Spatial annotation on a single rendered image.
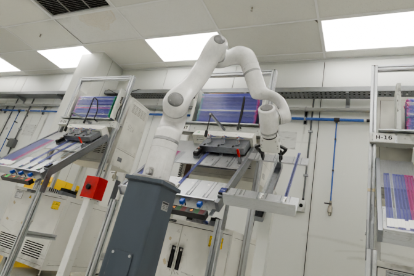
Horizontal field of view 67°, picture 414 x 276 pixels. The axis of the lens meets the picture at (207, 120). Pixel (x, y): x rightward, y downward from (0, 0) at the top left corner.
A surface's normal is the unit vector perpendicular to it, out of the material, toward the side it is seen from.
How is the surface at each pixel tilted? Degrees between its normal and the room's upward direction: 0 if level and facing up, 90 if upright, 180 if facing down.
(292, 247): 90
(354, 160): 90
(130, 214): 90
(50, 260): 90
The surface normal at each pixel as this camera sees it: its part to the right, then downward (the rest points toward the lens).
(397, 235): -0.44, 0.33
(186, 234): -0.40, -0.42
